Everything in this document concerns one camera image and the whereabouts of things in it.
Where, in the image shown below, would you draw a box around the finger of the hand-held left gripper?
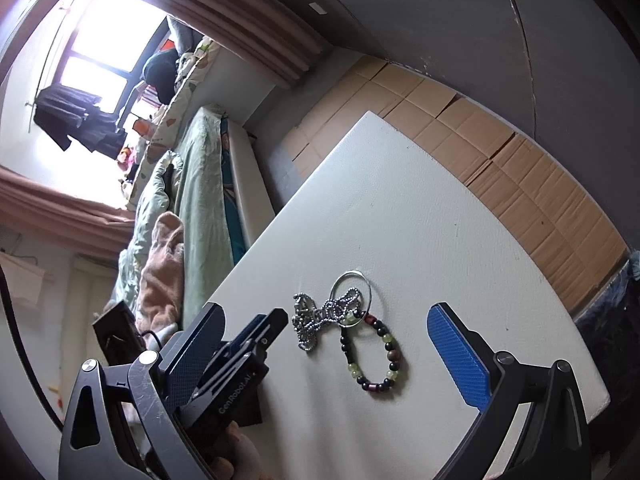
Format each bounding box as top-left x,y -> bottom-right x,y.
244,308 -> 290,362
227,314 -> 274,357

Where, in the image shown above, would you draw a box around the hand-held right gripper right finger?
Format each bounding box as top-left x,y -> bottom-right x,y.
427,302 -> 594,480

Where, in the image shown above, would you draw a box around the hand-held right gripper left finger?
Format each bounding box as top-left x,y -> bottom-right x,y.
57,303 -> 226,480

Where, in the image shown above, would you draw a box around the silver ball chain necklace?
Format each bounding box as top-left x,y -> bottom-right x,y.
292,287 -> 362,357

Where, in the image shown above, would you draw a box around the green and dark bead bracelet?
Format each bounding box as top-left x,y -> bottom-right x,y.
339,312 -> 404,395

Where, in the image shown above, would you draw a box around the silver bangle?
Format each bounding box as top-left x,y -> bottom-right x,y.
329,269 -> 372,329

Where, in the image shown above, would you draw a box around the person's left hand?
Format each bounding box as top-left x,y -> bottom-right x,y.
207,422 -> 269,480

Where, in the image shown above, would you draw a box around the pink fleece blanket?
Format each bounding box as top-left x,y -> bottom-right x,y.
119,211 -> 189,342

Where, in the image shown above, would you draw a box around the bed with green sheet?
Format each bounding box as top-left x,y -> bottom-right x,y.
112,103 -> 277,322

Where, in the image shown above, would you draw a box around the light green quilt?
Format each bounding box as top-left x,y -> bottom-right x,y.
112,152 -> 186,312

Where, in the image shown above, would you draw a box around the flattened cardboard sheets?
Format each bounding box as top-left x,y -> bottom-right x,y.
282,54 -> 629,314

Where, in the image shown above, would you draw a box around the pink curtain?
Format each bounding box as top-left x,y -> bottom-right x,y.
0,164 -> 139,257
82,0 -> 334,89

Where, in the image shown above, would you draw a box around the pile of colourful toys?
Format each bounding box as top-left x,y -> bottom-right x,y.
117,109 -> 167,172

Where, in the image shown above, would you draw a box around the patterned window seat cushion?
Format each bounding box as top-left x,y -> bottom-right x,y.
122,34 -> 224,212

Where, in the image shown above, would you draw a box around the hanging dark clothes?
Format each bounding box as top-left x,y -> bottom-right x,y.
32,84 -> 129,159

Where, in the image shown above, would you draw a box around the black bag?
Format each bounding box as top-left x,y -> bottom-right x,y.
141,48 -> 181,104

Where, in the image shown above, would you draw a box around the grey pillow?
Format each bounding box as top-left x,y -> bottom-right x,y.
164,13 -> 202,57

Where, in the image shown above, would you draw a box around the dark framed window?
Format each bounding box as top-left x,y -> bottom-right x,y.
37,0 -> 174,127

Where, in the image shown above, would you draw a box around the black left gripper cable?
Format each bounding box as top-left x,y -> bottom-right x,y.
137,328 -> 167,352

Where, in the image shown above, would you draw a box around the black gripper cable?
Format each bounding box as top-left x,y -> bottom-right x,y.
0,264 -> 66,433
137,328 -> 167,352

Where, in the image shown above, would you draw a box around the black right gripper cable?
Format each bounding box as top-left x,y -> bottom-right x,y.
0,264 -> 66,433

